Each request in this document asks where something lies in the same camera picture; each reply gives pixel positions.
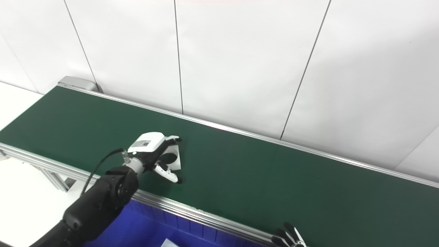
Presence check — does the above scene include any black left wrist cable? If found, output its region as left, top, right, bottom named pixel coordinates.
left=81, top=148, right=131, bottom=197

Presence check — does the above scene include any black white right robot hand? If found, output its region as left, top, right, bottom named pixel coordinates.
left=272, top=221, right=307, bottom=247

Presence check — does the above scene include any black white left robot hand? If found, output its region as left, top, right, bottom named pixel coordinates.
left=127, top=132, right=183, bottom=184

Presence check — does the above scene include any green conveyor belt aluminium frame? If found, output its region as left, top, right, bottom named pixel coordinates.
left=0, top=76, right=439, bottom=247

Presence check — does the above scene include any blue bin with white parts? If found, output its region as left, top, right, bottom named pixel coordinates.
left=82, top=200, right=263, bottom=247

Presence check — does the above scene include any aluminium conveyor leg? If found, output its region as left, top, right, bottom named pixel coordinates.
left=30, top=164, right=78, bottom=192

